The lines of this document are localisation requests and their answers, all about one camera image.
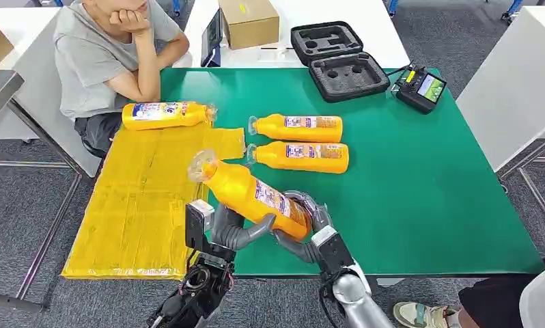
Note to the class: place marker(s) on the white table with case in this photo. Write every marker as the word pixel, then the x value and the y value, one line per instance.
pixel 372 27

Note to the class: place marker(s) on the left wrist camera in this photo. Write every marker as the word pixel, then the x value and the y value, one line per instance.
pixel 198 224

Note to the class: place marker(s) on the dark tablet on stand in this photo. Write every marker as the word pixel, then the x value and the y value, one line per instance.
pixel 212 40

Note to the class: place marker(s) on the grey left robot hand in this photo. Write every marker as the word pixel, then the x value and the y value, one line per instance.
pixel 229 231

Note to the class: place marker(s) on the green mat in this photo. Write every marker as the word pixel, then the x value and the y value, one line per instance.
pixel 412 181

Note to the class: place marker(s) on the black pen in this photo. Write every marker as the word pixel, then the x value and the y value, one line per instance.
pixel 271 48

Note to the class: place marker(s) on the yellow sheet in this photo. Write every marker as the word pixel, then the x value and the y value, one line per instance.
pixel 137 203

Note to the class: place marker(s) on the person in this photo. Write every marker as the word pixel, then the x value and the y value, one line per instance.
pixel 91 59
pixel 489 303

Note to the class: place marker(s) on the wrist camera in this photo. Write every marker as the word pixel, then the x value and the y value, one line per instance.
pixel 333 251
pixel 198 224

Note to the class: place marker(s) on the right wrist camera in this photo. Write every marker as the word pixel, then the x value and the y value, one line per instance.
pixel 333 251

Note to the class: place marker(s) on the closed cardboard box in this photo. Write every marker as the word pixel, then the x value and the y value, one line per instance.
pixel 249 22

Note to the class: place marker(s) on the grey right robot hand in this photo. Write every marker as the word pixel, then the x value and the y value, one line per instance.
pixel 320 217

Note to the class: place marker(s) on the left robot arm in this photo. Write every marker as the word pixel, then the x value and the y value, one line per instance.
pixel 200 289

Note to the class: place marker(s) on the blue chair leg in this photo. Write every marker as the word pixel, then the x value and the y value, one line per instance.
pixel 514 7

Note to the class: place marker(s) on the white table with brown box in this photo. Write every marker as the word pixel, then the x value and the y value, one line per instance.
pixel 37 95

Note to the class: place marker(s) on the white empty table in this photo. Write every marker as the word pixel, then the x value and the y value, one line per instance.
pixel 512 90

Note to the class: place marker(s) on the black remote controller with screen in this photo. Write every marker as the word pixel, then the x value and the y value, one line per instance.
pixel 417 93

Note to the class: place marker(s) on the black foam-lined case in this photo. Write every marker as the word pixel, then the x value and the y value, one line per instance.
pixel 345 74

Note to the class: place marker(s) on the orange drink bottle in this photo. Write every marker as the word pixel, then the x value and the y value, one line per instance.
pixel 299 129
pixel 299 158
pixel 236 190
pixel 164 115

